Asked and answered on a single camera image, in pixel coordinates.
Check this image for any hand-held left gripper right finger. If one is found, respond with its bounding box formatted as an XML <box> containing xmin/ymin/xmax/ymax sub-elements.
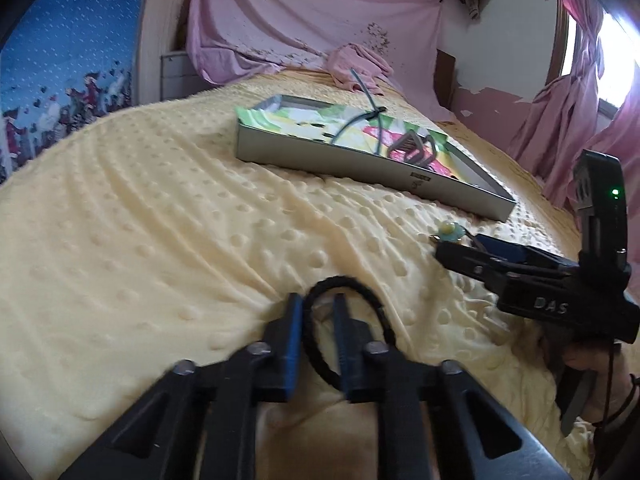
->
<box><xmin>332</xmin><ymin>294</ymin><xmax>576</xmax><ymax>480</ymax></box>

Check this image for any wooden wardrobe panel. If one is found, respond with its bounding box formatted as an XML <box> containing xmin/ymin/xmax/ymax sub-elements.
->
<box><xmin>134</xmin><ymin>0</ymin><xmax>201</xmax><ymax>106</ymax></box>

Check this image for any blue printed fabric wardrobe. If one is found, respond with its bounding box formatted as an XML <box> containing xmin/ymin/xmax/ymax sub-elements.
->
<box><xmin>0</xmin><ymin>0</ymin><xmax>151</xmax><ymax>186</ymax></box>

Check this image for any brown hair tie with charm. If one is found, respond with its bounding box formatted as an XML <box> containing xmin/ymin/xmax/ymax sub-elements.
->
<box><xmin>431</xmin><ymin>224</ymin><xmax>487</xmax><ymax>252</ymax></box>

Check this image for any grey hair claw clip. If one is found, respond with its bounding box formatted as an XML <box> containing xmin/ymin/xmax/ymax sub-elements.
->
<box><xmin>385</xmin><ymin>129</ymin><xmax>441</xmax><ymax>168</ymax></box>

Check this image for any black wrist cord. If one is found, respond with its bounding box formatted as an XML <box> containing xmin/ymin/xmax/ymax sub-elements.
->
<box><xmin>590</xmin><ymin>340</ymin><xmax>640</xmax><ymax>466</ymax></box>

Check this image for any pink hanging sheet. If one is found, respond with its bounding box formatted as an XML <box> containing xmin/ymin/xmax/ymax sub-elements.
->
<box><xmin>186</xmin><ymin>0</ymin><xmax>453</xmax><ymax>121</ymax></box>

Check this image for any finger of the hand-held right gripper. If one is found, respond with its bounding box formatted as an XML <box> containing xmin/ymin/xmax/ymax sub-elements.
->
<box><xmin>472</xmin><ymin>234</ymin><xmax>581</xmax><ymax>273</ymax></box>
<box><xmin>434</xmin><ymin>242</ymin><xmax>506</xmax><ymax>288</ymax></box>

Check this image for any pink curtain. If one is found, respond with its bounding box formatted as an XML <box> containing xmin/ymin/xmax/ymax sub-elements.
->
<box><xmin>507</xmin><ymin>0</ymin><xmax>640</xmax><ymax>206</ymax></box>

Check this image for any brown wooden headboard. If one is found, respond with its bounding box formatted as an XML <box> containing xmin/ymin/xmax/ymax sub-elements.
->
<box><xmin>435</xmin><ymin>50</ymin><xmax>457</xmax><ymax>111</ymax></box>

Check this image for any person's right hand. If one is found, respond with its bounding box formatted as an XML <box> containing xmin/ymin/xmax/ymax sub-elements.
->
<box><xmin>562</xmin><ymin>345</ymin><xmax>640</xmax><ymax>421</ymax></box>

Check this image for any grey tray with colourful lining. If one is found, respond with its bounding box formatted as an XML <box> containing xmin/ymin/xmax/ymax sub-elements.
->
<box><xmin>235</xmin><ymin>94</ymin><xmax>518</xmax><ymax>222</ymax></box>

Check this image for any grey bedside cabinet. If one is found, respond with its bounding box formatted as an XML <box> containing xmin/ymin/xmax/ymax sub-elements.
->
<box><xmin>160</xmin><ymin>50</ymin><xmax>203</xmax><ymax>101</ymax></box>

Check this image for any pink towel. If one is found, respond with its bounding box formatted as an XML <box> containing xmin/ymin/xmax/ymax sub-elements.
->
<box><xmin>325</xmin><ymin>44</ymin><xmax>393</xmax><ymax>93</ymax></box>

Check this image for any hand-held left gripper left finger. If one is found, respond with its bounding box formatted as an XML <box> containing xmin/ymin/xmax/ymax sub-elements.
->
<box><xmin>57</xmin><ymin>292</ymin><xmax>306</xmax><ymax>480</ymax></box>

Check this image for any black hair tie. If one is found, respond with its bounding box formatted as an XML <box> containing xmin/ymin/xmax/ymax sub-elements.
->
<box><xmin>301</xmin><ymin>276</ymin><xmax>396</xmax><ymax>391</ymax></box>

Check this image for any blue wrist watch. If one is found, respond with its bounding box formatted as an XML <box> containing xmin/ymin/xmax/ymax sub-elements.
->
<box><xmin>327</xmin><ymin>67</ymin><xmax>388</xmax><ymax>156</ymax></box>

